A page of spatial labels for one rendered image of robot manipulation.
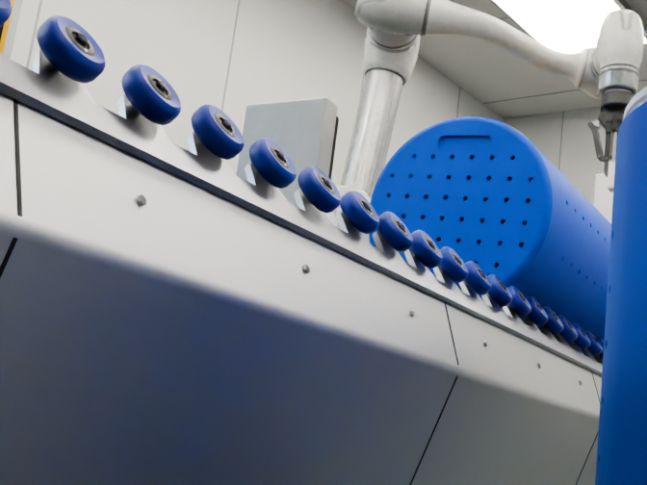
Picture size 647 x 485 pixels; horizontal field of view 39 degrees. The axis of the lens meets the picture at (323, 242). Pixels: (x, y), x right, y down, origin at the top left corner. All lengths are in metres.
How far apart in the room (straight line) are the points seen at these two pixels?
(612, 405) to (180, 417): 0.31
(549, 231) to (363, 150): 1.11
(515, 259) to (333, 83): 4.49
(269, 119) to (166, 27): 3.81
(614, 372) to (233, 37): 4.51
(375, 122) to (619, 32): 0.62
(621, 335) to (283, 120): 0.43
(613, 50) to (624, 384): 1.70
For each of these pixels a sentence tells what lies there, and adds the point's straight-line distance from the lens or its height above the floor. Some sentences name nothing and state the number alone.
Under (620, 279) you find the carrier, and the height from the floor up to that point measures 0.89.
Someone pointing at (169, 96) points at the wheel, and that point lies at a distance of 0.65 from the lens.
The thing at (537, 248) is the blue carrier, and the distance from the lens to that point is 1.28.
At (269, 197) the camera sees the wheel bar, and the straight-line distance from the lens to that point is 0.74.
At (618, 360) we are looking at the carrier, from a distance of 0.70.
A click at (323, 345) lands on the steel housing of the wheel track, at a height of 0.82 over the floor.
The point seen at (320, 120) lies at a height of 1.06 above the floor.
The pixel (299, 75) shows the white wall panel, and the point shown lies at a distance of 5.47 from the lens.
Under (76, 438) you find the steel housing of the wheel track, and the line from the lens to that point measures 0.60.
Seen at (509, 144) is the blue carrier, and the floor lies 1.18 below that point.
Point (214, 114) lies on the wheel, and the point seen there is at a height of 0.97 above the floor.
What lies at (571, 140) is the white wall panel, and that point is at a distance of 7.22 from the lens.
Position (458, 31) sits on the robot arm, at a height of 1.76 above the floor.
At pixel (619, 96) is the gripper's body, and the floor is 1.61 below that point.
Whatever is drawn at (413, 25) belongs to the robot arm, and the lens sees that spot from 2.33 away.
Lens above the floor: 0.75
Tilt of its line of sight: 12 degrees up
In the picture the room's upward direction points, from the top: 7 degrees clockwise
